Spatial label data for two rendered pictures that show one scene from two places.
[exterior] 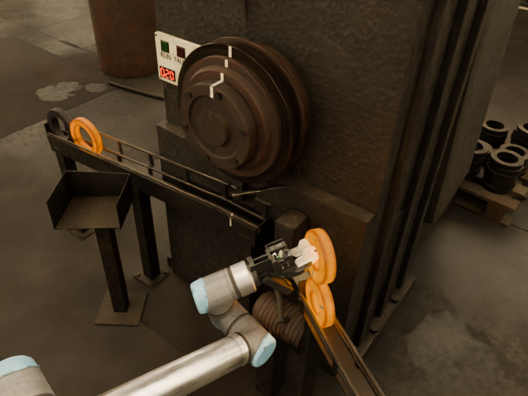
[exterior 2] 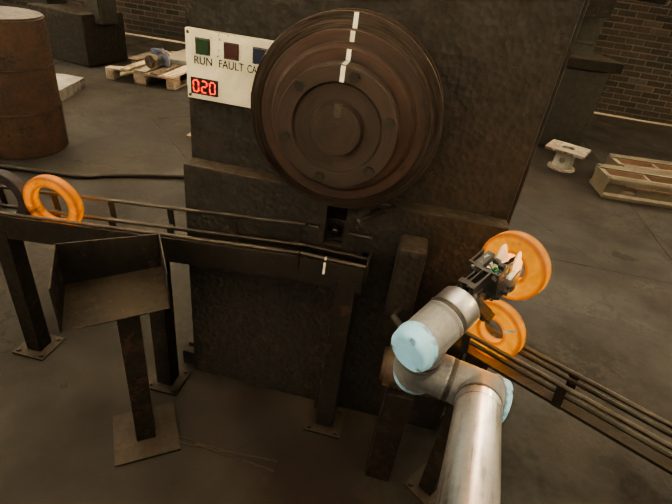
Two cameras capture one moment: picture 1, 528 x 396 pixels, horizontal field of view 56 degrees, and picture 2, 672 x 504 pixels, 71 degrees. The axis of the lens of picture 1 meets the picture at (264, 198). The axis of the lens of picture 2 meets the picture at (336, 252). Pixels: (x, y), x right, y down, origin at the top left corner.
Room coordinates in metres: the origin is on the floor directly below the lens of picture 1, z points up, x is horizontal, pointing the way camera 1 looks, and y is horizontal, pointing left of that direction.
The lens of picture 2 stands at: (0.37, 0.61, 1.45)
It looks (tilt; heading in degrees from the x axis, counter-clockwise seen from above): 32 degrees down; 332
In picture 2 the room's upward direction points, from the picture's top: 8 degrees clockwise
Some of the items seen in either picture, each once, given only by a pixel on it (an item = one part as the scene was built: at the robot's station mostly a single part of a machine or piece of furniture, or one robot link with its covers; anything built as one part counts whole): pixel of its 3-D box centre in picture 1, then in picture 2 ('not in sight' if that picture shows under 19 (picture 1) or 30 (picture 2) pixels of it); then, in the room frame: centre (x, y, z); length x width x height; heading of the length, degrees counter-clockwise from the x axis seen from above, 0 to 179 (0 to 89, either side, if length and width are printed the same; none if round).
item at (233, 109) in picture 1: (217, 126); (337, 127); (1.33, 0.15, 1.11); 0.28 x 0.06 x 0.28; 55
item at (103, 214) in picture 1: (104, 253); (126, 358); (1.51, 0.67, 0.36); 0.26 x 0.20 x 0.72; 90
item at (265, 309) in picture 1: (281, 353); (406, 417); (1.11, -0.09, 0.27); 0.22 x 0.13 x 0.53; 55
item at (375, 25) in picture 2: (236, 114); (345, 116); (1.41, 0.10, 1.11); 0.47 x 0.06 x 0.47; 55
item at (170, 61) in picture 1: (183, 64); (232, 70); (1.70, 0.31, 1.15); 0.26 x 0.02 x 0.18; 55
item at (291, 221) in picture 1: (290, 242); (405, 276); (1.29, -0.10, 0.68); 0.11 x 0.08 x 0.24; 145
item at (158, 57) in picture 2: not in sight; (162, 57); (6.18, 0.07, 0.25); 0.40 x 0.24 x 0.22; 145
